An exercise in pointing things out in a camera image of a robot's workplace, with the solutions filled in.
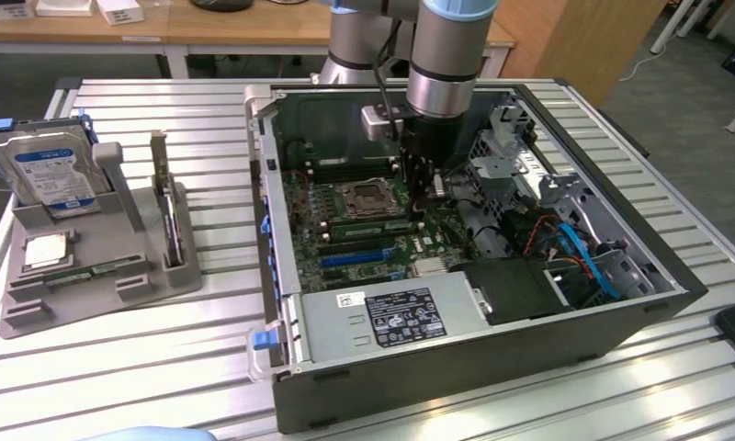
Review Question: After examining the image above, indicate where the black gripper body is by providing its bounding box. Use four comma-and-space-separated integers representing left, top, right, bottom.
401, 115, 465, 175

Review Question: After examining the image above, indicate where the installed green RAM stick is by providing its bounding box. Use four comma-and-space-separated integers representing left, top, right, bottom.
328, 220, 419, 242

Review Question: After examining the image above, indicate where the CPU socket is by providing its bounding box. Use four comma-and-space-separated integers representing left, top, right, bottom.
335, 177, 404, 218

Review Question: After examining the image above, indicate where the metal disk bay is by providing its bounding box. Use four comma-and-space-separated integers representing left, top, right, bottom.
464, 103, 596, 217

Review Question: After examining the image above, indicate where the silver chipset heatsink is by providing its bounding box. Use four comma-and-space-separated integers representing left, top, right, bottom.
413, 258, 453, 277

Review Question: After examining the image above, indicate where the blue expansion slot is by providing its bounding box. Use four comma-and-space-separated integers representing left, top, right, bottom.
320, 251, 385, 268

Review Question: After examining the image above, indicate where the green motherboard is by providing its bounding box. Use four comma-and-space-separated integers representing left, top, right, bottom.
278, 154, 473, 296

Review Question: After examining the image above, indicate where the grey power supply unit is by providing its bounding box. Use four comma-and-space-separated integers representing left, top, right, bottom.
297, 270, 492, 365

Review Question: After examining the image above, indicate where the wooden cabinet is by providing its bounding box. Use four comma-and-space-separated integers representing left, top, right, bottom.
497, 0, 667, 109

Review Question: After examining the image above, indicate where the graphics card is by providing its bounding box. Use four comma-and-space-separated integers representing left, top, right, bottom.
148, 130, 186, 268

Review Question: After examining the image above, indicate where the wooden desk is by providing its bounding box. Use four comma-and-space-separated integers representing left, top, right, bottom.
0, 0, 517, 80

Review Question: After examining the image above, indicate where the black open PC case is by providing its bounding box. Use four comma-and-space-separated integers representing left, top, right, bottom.
242, 81, 711, 436

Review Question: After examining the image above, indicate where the grey parts rack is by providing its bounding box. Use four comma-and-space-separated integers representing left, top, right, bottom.
0, 141, 204, 341

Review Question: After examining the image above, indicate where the white cardboard box with print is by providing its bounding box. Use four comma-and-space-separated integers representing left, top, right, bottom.
93, 0, 146, 27

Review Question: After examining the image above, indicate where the hard disk with blue label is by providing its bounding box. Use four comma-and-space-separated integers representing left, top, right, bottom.
0, 108, 112, 219

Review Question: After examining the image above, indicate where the silver CPU chip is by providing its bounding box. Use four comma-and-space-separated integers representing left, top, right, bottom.
22, 232, 76, 269

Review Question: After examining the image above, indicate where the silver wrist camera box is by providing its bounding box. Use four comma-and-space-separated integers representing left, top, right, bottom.
360, 105, 415, 141

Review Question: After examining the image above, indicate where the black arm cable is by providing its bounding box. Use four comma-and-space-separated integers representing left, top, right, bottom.
369, 17, 408, 141

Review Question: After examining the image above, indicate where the blue disk wire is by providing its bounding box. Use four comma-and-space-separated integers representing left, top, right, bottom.
552, 219, 622, 302

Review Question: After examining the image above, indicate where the white floor cable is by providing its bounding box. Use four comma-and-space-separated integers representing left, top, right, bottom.
616, 42, 662, 83

